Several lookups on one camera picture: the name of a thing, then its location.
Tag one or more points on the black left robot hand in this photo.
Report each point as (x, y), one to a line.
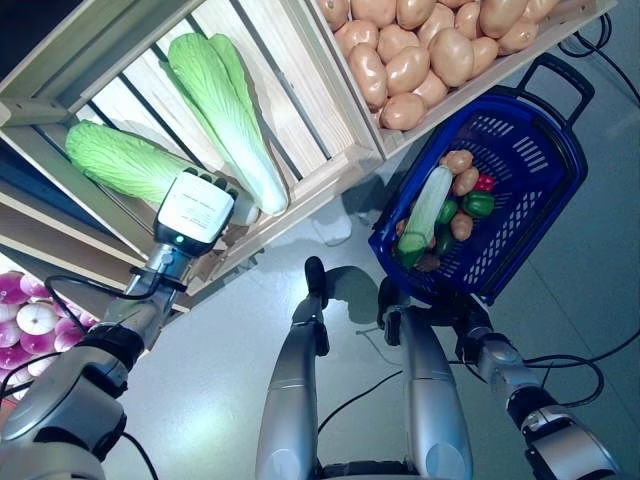
(195, 210)

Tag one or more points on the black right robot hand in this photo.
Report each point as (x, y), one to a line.
(472, 320)

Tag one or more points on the green white napa cabbage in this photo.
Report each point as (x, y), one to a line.
(115, 160)
(430, 200)
(225, 110)

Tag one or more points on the blue plastic shopping basket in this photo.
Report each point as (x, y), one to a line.
(525, 165)

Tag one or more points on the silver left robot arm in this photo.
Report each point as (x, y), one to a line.
(65, 395)

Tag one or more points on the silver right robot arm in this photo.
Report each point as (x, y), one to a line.
(505, 360)

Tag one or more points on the dark brown plastic potato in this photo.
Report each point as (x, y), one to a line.
(427, 262)

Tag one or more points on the green bell pepper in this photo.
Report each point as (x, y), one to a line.
(446, 212)
(444, 244)
(478, 204)

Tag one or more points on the wooden slatted cabbage crate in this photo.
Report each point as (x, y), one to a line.
(325, 177)

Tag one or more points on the red bell pepper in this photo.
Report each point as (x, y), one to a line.
(484, 182)

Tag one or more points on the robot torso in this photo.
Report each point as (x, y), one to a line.
(360, 472)

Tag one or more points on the wooden onion crate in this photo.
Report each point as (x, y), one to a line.
(12, 262)

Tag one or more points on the wooden slatted potato crate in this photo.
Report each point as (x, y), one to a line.
(550, 42)

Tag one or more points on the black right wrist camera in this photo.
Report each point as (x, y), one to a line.
(472, 350)

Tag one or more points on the wooden display shelf frame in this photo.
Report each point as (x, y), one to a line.
(60, 235)

